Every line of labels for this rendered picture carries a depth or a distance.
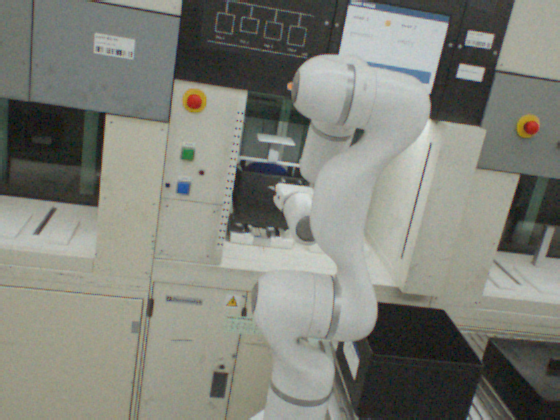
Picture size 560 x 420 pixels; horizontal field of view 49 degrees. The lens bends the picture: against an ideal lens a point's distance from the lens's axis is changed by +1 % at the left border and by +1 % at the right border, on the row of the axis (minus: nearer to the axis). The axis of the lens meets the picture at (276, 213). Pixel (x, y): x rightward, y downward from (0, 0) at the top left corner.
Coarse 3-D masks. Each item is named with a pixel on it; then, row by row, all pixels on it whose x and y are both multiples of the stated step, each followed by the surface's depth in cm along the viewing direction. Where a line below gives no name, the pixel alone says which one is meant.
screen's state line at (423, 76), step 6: (372, 66) 169; (378, 66) 169; (384, 66) 169; (390, 66) 170; (402, 72) 171; (408, 72) 171; (414, 72) 171; (420, 72) 171; (426, 72) 171; (420, 78) 172; (426, 78) 172
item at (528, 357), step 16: (496, 352) 168; (512, 352) 167; (528, 352) 168; (544, 352) 170; (496, 368) 167; (512, 368) 160; (528, 368) 160; (544, 368) 161; (496, 384) 166; (512, 384) 159; (528, 384) 153; (544, 384) 154; (512, 400) 159; (528, 400) 152; (544, 400) 147; (528, 416) 152; (544, 416) 148
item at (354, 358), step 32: (384, 320) 167; (416, 320) 168; (448, 320) 164; (352, 352) 153; (384, 352) 171; (416, 352) 172; (448, 352) 162; (352, 384) 150; (384, 384) 142; (416, 384) 142; (448, 384) 143; (384, 416) 145; (416, 416) 145; (448, 416) 146
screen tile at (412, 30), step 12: (408, 24) 166; (420, 24) 167; (396, 36) 167; (408, 36) 167; (420, 36) 168; (432, 36) 168; (396, 48) 168; (408, 48) 168; (432, 48) 169; (396, 60) 169; (408, 60) 170; (420, 60) 170; (432, 60) 170
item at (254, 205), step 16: (272, 144) 203; (288, 144) 200; (240, 160) 208; (256, 160) 205; (272, 160) 205; (240, 176) 197; (256, 176) 197; (272, 176) 198; (240, 192) 198; (256, 192) 199; (240, 208) 200; (256, 208) 201; (272, 208) 201; (256, 224) 203; (272, 224) 203
